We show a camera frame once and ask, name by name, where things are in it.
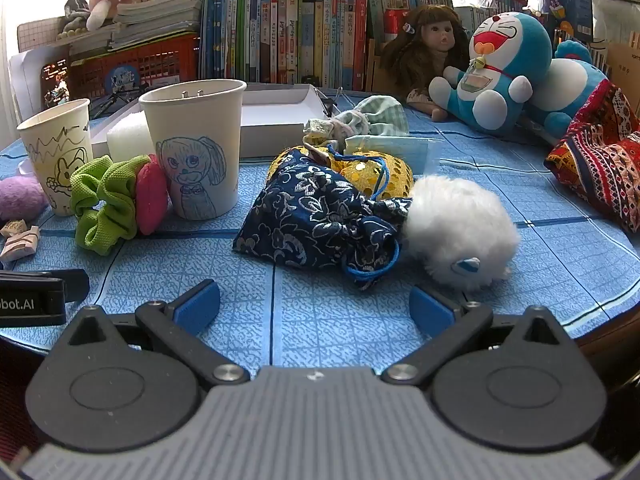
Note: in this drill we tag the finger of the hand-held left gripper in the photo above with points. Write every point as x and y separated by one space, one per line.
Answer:
75 284

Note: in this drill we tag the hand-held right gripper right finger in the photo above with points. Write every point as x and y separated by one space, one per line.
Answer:
431 310

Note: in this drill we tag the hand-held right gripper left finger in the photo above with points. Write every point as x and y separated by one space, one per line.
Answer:
196 307

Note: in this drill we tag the white fluffy pompom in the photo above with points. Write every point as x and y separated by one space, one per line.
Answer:
460 230

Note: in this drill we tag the purple fuzzy pompom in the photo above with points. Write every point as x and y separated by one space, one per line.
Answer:
20 199

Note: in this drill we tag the pink scrunchie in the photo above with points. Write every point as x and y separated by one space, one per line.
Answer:
150 195

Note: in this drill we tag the yellow sequin scrunchie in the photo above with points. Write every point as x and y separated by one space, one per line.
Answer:
387 175

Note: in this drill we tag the blue sequin scrunchie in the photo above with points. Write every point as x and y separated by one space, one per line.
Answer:
310 215

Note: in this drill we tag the white foam block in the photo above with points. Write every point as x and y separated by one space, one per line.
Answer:
127 142

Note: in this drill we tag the gold sequin pouch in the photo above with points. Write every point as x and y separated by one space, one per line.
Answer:
287 159

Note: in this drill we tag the green checked scrunchie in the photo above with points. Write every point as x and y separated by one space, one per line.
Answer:
370 117

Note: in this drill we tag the white shallow box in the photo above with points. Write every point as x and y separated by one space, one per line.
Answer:
280 120

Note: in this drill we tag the small beige printed block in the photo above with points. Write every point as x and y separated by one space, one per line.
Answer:
20 246
11 227

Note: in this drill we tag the blue tablecloth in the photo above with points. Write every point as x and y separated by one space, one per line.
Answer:
310 310

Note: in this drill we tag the paper cup with yellow drawing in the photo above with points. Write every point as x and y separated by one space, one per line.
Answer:
55 155

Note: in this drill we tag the paper cup with blue drawing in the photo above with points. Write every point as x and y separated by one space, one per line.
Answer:
195 155

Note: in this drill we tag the light blue face mask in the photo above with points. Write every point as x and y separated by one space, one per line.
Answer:
395 151

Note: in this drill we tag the phone with lit screen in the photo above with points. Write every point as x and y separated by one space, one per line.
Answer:
56 82

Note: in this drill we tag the red patterned cloth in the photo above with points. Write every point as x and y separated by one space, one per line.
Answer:
600 160

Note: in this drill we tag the red plastic crate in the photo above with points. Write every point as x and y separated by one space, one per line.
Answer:
140 67

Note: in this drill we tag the black binder clip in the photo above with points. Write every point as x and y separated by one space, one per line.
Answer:
330 102

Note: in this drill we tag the white grid board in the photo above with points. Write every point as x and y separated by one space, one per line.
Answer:
40 35

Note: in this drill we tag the brown-haired doll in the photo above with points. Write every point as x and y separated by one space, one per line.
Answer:
430 55

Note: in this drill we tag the blue cat plush toy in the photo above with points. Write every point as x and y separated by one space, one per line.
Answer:
505 60

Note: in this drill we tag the blue and white plush toy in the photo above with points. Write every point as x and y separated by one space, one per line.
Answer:
570 85

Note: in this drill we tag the grey plush toy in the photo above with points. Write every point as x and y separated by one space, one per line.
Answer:
75 15

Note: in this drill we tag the stack of flat books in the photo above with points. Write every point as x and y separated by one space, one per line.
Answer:
155 15

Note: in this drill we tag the row of upright books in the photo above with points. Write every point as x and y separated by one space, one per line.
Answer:
310 40

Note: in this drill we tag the red can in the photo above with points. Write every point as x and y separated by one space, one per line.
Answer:
397 20

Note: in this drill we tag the cardboard box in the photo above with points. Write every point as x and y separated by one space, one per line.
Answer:
625 62

